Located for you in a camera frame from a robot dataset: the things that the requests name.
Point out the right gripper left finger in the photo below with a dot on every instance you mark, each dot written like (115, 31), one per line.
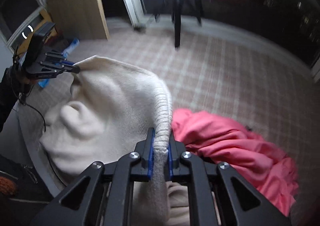
(102, 193)

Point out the light wooden board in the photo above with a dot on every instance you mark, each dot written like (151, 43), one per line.
(81, 19)

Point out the beige plaid table mat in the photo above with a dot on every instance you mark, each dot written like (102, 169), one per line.
(267, 92)

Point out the pink garment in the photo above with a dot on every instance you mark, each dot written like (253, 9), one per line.
(263, 164)

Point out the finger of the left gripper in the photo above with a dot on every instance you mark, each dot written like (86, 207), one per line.
(58, 69)
(57, 58)

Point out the cream knit sweater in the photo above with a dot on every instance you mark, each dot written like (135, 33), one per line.
(112, 106)

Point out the pine wood plank panel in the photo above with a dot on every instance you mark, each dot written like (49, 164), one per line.
(34, 27)

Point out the black light tripod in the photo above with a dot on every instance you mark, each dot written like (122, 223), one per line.
(176, 15)

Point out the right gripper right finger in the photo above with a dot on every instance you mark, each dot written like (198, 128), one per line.
(217, 193)

